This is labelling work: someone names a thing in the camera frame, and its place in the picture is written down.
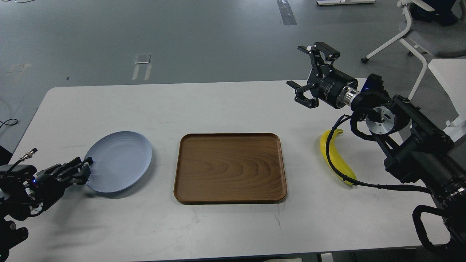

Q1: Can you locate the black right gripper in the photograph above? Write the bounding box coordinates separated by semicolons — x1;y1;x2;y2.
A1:
286;43;358;109

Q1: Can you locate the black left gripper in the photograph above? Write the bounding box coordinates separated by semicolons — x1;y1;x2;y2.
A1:
35;156;94;201

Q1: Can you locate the light blue plate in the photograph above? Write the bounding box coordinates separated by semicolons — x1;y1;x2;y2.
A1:
85;131;153;193

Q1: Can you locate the yellow banana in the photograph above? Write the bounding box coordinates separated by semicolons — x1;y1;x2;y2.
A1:
319;129;357;186

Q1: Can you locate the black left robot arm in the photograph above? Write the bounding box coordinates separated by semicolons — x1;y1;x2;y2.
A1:
0;148;94;262

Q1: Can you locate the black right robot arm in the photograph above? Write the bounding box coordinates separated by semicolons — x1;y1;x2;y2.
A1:
287;42;466;262

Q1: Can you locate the white office chair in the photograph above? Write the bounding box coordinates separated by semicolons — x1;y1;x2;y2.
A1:
361;0;466;100

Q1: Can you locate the brown wooden tray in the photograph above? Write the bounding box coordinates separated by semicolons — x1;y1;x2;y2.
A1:
173;133;288;205

